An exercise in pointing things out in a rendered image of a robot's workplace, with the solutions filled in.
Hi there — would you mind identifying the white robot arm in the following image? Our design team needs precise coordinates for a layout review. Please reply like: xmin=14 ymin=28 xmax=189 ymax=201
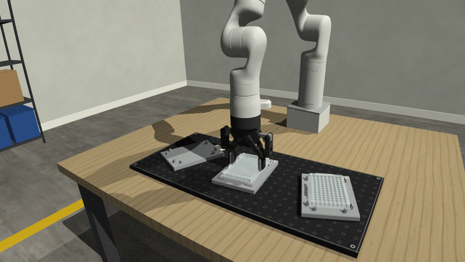
xmin=220 ymin=0 xmax=331 ymax=118

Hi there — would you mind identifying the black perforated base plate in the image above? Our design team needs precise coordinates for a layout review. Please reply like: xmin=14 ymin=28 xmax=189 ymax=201
xmin=130 ymin=132 xmax=384 ymax=258

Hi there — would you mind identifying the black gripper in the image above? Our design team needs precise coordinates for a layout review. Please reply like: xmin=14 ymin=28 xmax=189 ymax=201
xmin=220 ymin=114 xmax=273 ymax=171

